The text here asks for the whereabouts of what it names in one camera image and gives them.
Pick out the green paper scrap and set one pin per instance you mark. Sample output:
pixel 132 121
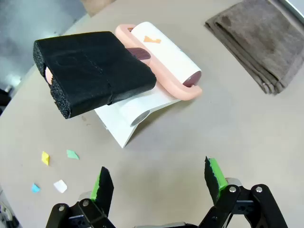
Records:
pixel 72 154

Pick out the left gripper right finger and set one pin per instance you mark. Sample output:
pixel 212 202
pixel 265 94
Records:
pixel 213 180

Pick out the white object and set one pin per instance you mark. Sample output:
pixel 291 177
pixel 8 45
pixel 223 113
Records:
pixel 83 69

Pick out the blue paper scrap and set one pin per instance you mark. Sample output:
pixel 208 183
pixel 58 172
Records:
pixel 35 188

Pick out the silver metal tray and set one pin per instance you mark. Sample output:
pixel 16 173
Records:
pixel 297 4

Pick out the brown towel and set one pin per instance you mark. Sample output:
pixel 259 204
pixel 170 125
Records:
pixel 256 40

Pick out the white paper scrap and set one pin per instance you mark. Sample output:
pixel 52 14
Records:
pixel 60 186

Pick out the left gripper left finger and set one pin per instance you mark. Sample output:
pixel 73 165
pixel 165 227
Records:
pixel 104 190

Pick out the yellow paper scrap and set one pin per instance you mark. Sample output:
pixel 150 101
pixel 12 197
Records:
pixel 45 158

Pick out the orange paper scrap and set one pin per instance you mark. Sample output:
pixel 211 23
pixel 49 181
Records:
pixel 148 39

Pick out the white folded roller stand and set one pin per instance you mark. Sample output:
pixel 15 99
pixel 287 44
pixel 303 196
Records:
pixel 123 128

